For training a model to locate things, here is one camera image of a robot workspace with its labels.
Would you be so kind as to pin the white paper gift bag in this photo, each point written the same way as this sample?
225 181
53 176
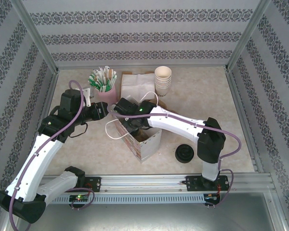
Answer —
149 149

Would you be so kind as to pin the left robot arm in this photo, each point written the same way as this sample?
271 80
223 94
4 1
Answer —
38 163

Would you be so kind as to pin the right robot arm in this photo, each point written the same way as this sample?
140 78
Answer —
173 122

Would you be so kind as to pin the pink holder cup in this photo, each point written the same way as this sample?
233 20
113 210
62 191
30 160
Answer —
107 96

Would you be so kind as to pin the white paper napkin stack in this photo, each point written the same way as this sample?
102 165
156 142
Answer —
123 92

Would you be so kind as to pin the green white paper sachet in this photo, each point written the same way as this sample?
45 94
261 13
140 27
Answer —
112 81
101 74
96 74
92 81

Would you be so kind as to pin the white paper cup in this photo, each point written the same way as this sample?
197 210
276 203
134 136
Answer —
163 82
162 93
163 85
163 73
163 88

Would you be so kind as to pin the brown paper sachet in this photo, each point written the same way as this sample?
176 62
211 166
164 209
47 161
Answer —
109 71

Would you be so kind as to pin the black plastic cup lid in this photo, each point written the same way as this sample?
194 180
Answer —
184 151
184 161

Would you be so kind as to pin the left circuit board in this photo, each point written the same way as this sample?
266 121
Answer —
79 197

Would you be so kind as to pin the circuit board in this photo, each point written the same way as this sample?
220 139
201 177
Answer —
79 197
212 197

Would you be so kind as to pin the steel sheet panel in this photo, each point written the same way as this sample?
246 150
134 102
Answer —
144 219

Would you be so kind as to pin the right circuit board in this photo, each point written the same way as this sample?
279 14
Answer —
212 197

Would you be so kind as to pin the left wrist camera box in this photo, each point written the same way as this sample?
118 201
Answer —
89 95

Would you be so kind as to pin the aluminium side rail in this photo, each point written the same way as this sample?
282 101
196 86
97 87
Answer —
50 96
236 96

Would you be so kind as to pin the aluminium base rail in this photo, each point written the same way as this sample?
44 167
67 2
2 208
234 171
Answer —
144 183

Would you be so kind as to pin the black left mount plate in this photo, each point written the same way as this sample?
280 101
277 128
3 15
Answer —
94 183

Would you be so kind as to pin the black mount plate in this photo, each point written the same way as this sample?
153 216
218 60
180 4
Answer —
94 183
192 184

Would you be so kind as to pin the black right mount plate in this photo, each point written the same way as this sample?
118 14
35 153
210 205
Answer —
192 184

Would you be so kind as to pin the aluminium frame post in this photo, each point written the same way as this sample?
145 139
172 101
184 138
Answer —
246 36
36 36

